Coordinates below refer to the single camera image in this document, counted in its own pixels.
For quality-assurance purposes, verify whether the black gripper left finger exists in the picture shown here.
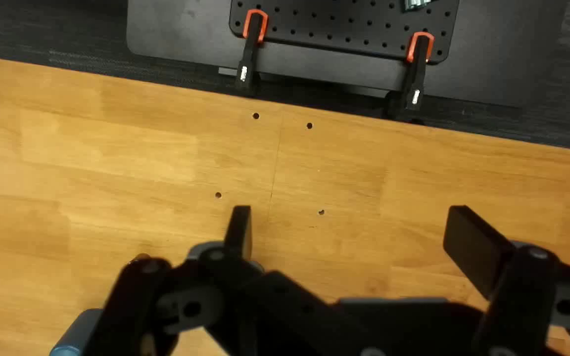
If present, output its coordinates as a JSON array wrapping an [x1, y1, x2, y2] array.
[[97, 203, 340, 356]]

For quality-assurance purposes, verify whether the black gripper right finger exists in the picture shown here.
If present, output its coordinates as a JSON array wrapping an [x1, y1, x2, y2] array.
[[441, 203, 570, 356]]

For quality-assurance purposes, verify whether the black orange spring clamp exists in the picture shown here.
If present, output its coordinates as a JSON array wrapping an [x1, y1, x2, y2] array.
[[384, 29, 437, 120], [233, 7, 273, 94]]

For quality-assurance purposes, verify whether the dark grey base panel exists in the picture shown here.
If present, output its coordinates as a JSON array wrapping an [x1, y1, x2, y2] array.
[[124, 0, 570, 108]]

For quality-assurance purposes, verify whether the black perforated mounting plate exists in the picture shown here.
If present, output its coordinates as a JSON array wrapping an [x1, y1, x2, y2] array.
[[227, 0, 461, 67]]

